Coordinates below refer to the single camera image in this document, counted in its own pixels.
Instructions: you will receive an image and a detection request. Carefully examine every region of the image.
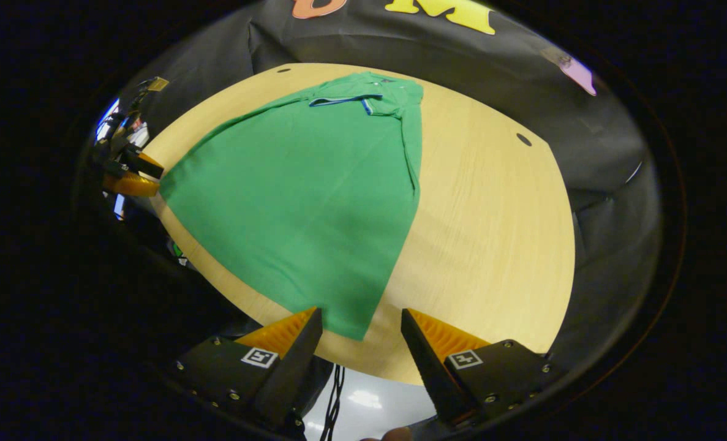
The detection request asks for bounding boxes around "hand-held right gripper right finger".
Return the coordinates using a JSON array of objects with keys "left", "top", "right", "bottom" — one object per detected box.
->
[{"left": 400, "top": 308, "right": 563, "bottom": 426}]

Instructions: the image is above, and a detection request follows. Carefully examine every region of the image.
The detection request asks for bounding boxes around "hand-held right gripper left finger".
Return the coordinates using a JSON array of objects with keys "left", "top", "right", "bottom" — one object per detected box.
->
[{"left": 170, "top": 306, "right": 324, "bottom": 429}]

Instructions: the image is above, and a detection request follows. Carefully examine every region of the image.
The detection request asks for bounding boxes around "green T-shirt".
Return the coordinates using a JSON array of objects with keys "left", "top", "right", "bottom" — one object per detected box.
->
[{"left": 159, "top": 72, "right": 425, "bottom": 341}]

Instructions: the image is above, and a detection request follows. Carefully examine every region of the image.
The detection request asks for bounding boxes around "black backdrop cloth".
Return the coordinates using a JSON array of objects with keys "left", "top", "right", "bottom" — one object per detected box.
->
[{"left": 118, "top": 0, "right": 664, "bottom": 368}]

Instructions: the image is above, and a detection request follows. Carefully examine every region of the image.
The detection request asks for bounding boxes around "black hanging cable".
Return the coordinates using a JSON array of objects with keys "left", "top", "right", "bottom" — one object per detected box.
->
[{"left": 320, "top": 364, "right": 345, "bottom": 441}]

